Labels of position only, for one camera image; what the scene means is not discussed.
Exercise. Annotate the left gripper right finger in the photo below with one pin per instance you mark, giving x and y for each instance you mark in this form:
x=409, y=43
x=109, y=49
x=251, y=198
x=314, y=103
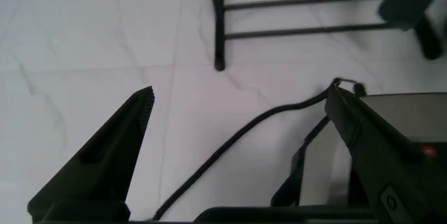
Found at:
x=377, y=154

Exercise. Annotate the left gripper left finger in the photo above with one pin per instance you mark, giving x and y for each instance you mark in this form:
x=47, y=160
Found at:
x=97, y=175

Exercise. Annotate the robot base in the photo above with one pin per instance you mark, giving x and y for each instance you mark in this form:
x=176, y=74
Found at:
x=401, y=112

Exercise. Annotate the black clothes rack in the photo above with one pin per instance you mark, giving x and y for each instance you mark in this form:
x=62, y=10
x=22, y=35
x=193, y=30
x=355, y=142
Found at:
x=219, y=25

